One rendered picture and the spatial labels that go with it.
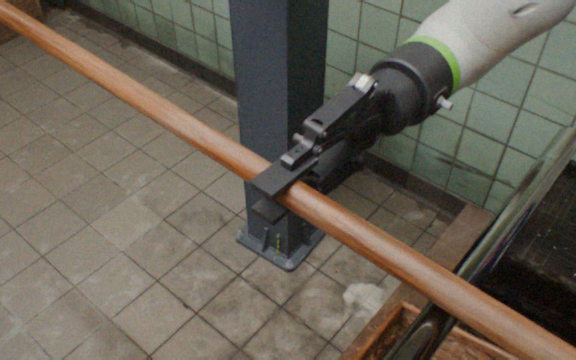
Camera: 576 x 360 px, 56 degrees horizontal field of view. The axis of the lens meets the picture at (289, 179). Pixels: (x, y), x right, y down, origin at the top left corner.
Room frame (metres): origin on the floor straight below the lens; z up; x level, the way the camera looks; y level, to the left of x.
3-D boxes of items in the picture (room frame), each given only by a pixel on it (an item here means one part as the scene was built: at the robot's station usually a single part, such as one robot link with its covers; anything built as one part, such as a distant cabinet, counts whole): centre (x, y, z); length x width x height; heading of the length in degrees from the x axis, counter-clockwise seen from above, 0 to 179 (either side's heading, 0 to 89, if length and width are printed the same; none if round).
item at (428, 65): (0.55, -0.15, 1.19); 0.12 x 0.06 x 0.09; 49
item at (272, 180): (0.38, 0.01, 1.21); 0.07 x 0.03 x 0.01; 139
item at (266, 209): (0.38, 0.01, 1.17); 0.07 x 0.03 x 0.01; 139
